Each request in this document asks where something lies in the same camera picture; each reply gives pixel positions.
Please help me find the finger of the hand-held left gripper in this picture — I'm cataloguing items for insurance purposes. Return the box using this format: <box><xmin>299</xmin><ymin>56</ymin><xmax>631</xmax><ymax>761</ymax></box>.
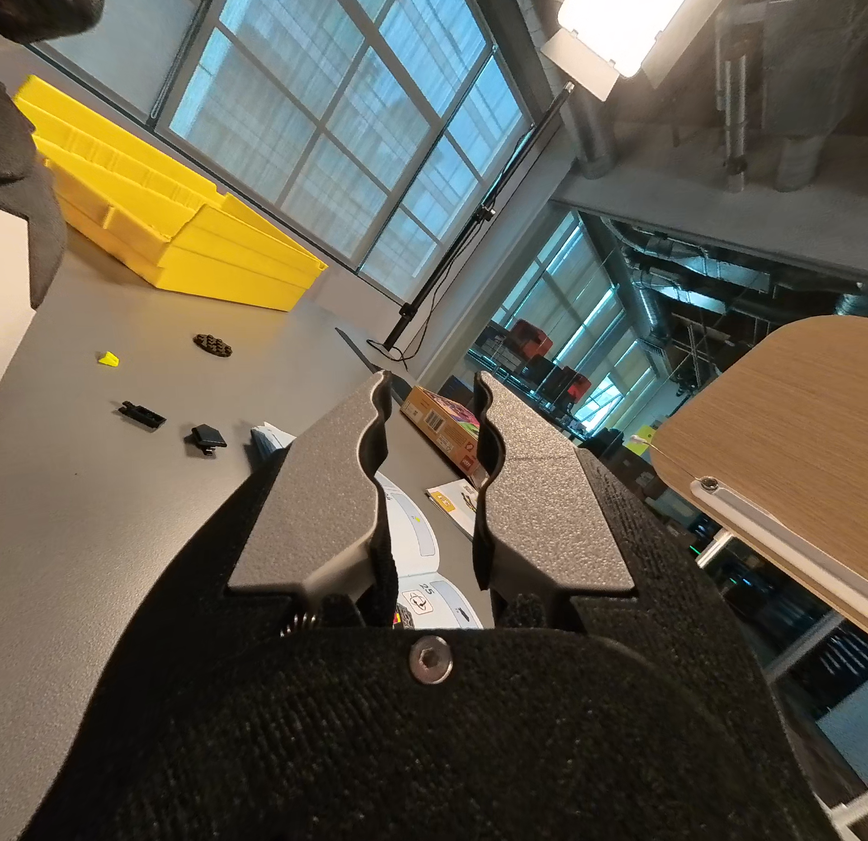
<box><xmin>0</xmin><ymin>207</ymin><xmax>38</xmax><ymax>382</ymax></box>

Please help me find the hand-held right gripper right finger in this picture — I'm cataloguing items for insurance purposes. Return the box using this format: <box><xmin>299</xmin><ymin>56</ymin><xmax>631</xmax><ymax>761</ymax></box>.
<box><xmin>471</xmin><ymin>372</ymin><xmax>637</xmax><ymax>611</ymax></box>

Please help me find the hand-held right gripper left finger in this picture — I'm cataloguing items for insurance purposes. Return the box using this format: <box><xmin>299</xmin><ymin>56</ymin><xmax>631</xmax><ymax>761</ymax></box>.
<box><xmin>226</xmin><ymin>370</ymin><xmax>401</xmax><ymax>629</ymax></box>

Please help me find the lego instruction booklet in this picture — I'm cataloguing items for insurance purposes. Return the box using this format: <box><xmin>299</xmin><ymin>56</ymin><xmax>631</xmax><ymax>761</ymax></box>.
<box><xmin>425</xmin><ymin>479</ymin><xmax>480</xmax><ymax>543</ymax></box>
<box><xmin>250</xmin><ymin>420</ymin><xmax>486</xmax><ymax>630</ymax></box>

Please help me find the yellow plastic bin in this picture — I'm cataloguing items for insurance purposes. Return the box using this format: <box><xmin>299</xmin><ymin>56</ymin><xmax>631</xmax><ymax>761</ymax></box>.
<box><xmin>12</xmin><ymin>75</ymin><xmax>330</xmax><ymax>313</ymax></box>

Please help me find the closed lego instruction booklet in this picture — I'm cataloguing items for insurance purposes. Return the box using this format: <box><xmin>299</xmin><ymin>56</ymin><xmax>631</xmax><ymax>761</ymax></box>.
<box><xmin>425</xmin><ymin>479</ymin><xmax>480</xmax><ymax>543</ymax></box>

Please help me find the black wedge lego piece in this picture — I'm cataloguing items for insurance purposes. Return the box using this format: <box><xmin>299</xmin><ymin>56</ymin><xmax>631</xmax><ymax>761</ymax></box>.
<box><xmin>184</xmin><ymin>424</ymin><xmax>229</xmax><ymax>457</ymax></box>

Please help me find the colourful cardboard lego box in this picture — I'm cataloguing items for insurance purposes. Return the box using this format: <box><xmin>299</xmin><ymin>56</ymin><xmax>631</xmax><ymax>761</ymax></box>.
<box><xmin>399</xmin><ymin>385</ymin><xmax>485</xmax><ymax>481</ymax></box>

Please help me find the black clip lego piece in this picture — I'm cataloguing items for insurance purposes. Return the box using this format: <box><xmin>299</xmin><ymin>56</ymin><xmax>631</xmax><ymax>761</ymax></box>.
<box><xmin>118</xmin><ymin>400</ymin><xmax>168</xmax><ymax>431</ymax></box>

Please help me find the storage shelf with red boxes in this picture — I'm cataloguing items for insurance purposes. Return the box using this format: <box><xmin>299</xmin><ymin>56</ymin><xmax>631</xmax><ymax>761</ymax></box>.
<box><xmin>473</xmin><ymin>319</ymin><xmax>592</xmax><ymax>421</ymax></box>

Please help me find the window with blinds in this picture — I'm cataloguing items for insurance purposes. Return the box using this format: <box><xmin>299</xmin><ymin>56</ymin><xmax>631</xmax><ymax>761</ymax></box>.
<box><xmin>34</xmin><ymin>0</ymin><xmax>535</xmax><ymax>299</ymax></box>

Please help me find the black pole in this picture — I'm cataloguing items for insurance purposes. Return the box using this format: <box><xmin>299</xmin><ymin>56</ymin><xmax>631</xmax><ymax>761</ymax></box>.
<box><xmin>382</xmin><ymin>81</ymin><xmax>577</xmax><ymax>352</ymax></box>

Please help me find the bright ceiling light panel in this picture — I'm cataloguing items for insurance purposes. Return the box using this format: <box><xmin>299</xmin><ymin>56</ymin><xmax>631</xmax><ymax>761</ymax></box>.
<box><xmin>536</xmin><ymin>0</ymin><xmax>747</xmax><ymax>103</ymax></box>

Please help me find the grey table cable flap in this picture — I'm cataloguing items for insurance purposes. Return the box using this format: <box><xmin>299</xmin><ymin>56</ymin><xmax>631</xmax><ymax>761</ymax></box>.
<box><xmin>334</xmin><ymin>326</ymin><xmax>384</xmax><ymax>375</ymax></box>

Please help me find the black cable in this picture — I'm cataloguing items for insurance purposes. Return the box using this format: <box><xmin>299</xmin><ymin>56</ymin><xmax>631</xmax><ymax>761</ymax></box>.
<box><xmin>366</xmin><ymin>278</ymin><xmax>448</xmax><ymax>370</ymax></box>

